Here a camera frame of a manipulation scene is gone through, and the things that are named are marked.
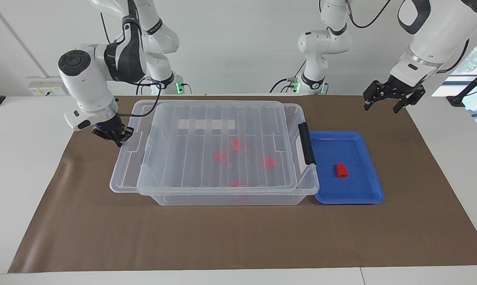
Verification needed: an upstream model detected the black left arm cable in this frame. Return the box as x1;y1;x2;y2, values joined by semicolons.
343;0;469;74

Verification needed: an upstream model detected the brown paper table mat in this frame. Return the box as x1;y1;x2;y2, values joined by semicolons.
8;94;477;274

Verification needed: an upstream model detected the clear plastic storage box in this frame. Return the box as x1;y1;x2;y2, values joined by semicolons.
137;103;319;206

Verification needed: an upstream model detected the clear ribbed plastic lid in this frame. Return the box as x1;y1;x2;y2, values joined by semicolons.
110;99;297;196

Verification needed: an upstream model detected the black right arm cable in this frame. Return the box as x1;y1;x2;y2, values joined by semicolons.
99;12;162;118

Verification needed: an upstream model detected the white wall socket strip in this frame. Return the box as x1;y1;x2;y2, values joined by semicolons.
28;77;67;97

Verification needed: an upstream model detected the black angled stand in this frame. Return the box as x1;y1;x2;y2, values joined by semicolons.
446;63;477;107

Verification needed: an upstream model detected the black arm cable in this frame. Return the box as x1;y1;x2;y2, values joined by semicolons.
343;0;469;74
99;12;162;118

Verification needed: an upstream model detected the black box latch handle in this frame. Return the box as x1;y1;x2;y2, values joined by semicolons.
298;122;316;165

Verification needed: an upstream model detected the blue plastic tray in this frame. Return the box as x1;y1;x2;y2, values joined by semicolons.
309;131;385;205

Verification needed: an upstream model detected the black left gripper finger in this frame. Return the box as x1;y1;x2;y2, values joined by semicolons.
364;81;380;110
394;97;412;114

